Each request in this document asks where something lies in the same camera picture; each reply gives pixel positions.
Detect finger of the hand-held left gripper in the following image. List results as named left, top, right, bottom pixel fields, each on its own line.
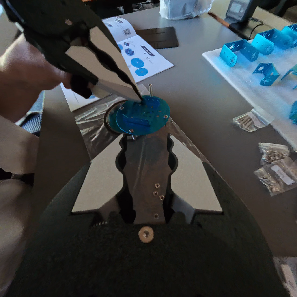
left=66, top=45, right=141, bottom=102
left=88, top=26, right=143, bottom=102

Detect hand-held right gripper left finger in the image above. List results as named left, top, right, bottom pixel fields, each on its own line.
left=71, top=134, right=136, bottom=224

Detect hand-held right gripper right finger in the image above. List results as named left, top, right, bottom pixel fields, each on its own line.
left=162, top=133, right=223, bottom=224

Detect blue perforated round plate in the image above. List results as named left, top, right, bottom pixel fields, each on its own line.
left=108, top=104, right=123, bottom=134

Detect grey desk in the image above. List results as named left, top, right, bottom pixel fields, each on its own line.
left=26, top=5, right=297, bottom=297

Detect person's left hand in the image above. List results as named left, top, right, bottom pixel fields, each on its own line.
left=0, top=34, right=72, bottom=122

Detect white instruction booklet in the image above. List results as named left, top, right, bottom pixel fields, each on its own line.
left=60, top=17, right=174, bottom=112

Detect black metal plate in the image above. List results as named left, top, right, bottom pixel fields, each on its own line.
left=136, top=26, right=179, bottom=50

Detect clear flat plastic bag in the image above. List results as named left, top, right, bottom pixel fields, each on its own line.
left=74, top=84, right=220, bottom=225

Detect pile of small hardware bags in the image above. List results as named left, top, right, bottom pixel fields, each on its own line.
left=254, top=142, right=297, bottom=197

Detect grey woven fabric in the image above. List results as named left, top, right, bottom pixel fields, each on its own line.
left=14, top=90, right=46, bottom=134

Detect translucent plastic parts bag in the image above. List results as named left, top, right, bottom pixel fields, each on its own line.
left=160, top=0, right=214, bottom=20

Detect clear bag of long screws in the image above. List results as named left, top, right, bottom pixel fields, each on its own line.
left=233, top=109, right=275, bottom=133

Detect white foam sheet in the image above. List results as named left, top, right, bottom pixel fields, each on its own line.
left=202, top=39, right=297, bottom=151

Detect single clear hardware packet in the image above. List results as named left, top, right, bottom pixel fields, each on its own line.
left=273, top=256, right=297, bottom=297

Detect grey screen device on stand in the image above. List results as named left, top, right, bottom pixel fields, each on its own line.
left=226, top=0, right=257, bottom=40

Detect black strap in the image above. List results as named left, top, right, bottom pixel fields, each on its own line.
left=0, top=168, right=35, bottom=187

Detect wide blue U bracket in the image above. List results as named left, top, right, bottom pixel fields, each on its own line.
left=288, top=100, right=297, bottom=126

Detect blue long servo bracket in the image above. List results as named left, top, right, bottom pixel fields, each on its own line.
left=219, top=39, right=260, bottom=68
left=281, top=23, right=297, bottom=49
left=251, top=28, right=288, bottom=56

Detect small blue U bracket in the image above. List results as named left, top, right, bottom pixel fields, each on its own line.
left=252, top=63, right=280, bottom=87

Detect dark blue multi-hole bracket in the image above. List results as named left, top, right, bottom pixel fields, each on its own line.
left=280, top=65, right=297, bottom=90

